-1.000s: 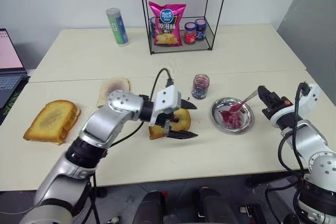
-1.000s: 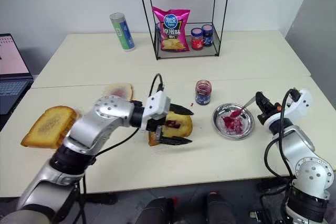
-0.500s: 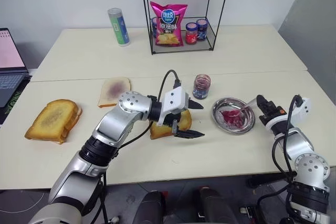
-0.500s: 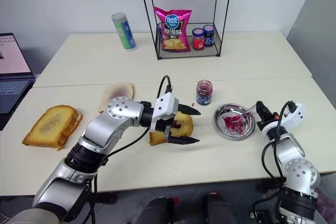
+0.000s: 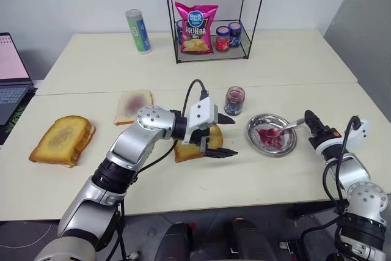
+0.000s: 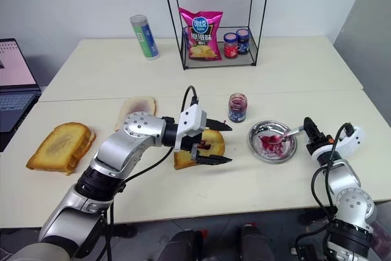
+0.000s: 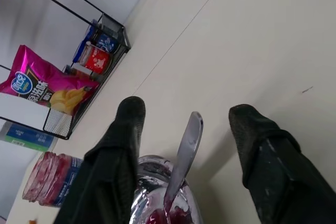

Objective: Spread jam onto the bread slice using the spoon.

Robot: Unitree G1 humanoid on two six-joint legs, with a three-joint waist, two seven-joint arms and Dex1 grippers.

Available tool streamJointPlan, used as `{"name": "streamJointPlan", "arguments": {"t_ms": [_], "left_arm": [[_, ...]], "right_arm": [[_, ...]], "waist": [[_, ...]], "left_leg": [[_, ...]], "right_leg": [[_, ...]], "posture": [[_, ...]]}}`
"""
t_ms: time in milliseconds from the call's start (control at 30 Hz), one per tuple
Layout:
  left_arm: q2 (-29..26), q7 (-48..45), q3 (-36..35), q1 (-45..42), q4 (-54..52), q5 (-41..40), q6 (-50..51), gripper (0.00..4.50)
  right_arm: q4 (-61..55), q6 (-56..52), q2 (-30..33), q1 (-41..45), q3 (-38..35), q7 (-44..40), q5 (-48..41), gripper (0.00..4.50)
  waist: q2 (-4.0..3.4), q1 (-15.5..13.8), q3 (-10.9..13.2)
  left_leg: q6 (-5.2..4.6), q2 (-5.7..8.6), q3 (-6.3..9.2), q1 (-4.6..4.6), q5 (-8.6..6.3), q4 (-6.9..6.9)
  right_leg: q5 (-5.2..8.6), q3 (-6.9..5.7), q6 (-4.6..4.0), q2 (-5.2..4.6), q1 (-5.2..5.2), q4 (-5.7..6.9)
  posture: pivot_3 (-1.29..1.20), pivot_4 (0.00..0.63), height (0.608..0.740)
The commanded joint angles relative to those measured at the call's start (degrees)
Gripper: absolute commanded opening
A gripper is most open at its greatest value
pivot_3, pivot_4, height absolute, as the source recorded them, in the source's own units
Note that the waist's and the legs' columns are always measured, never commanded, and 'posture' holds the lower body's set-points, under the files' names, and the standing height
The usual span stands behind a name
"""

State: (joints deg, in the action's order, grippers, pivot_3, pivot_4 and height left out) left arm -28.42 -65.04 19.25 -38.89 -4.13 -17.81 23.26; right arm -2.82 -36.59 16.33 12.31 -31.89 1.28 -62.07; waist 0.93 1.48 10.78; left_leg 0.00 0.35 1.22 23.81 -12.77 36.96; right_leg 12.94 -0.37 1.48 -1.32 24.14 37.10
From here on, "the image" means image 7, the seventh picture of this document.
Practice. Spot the round metal plate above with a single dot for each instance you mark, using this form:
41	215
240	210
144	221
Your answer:
148	182

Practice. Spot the open blue-label jam jar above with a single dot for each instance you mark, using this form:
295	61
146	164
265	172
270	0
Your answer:
52	176

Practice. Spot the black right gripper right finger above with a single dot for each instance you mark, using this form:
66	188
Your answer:
283	182

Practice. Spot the pink potato chips bag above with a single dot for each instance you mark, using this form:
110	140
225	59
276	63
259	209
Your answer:
39	77

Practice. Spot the red-label jam jar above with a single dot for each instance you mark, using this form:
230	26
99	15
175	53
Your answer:
99	61

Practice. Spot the closed blue-label jam jar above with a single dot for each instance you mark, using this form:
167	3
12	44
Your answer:
106	43

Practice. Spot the grey green blue tube can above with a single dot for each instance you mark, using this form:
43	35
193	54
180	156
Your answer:
29	138

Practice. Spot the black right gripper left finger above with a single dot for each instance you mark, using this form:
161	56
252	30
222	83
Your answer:
105	182

